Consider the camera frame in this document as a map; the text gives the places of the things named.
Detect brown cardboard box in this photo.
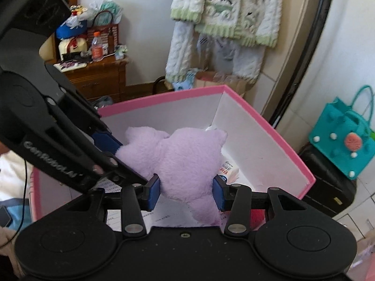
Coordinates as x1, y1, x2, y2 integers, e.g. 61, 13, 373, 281
193, 70, 247, 98

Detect pink cardboard box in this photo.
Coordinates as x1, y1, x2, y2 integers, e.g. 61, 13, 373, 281
31, 85, 316, 232

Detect blue bundle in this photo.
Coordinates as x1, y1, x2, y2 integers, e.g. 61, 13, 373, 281
56, 15, 88, 40

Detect cream gift box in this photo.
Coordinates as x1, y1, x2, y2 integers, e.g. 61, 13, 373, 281
59, 37, 88, 61

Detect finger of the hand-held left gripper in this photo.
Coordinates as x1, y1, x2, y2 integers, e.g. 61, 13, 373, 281
44, 64, 124, 155
70, 129, 149, 188

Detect black vertical frame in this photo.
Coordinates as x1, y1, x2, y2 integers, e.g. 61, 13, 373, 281
268, 0, 342, 128

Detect small milk carton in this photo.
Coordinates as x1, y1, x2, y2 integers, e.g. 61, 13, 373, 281
218, 155, 239, 185

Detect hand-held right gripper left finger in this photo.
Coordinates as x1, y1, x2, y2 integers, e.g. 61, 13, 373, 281
63, 175, 161, 239

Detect black smartphone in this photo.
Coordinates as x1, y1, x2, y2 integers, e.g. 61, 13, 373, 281
0, 206, 12, 228

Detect wooden cabinet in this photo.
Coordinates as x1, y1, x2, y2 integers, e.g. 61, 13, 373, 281
44, 55, 130, 104

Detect purple plush toy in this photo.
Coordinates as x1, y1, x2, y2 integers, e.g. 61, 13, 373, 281
116, 126, 228, 227

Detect white plastic bag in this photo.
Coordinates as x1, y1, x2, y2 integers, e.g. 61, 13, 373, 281
89, 0, 123, 27

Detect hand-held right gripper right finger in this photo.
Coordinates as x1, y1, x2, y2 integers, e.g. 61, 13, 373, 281
212, 175, 308, 237

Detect light blue fleece pants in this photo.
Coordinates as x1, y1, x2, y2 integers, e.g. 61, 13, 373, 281
199, 33, 266, 84

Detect black suitcase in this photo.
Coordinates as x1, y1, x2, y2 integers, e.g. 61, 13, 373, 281
297, 143, 357, 218

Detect woven basket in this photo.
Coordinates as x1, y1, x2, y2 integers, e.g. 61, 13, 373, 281
86, 10, 120, 57

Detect teal felt handbag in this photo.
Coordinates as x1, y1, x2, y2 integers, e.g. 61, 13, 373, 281
308, 85, 375, 180

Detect plastic bottle orange label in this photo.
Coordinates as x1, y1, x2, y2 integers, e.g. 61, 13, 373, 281
91, 31, 104, 63

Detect white green fleece sweater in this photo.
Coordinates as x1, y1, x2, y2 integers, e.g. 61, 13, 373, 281
165, 0, 283, 83

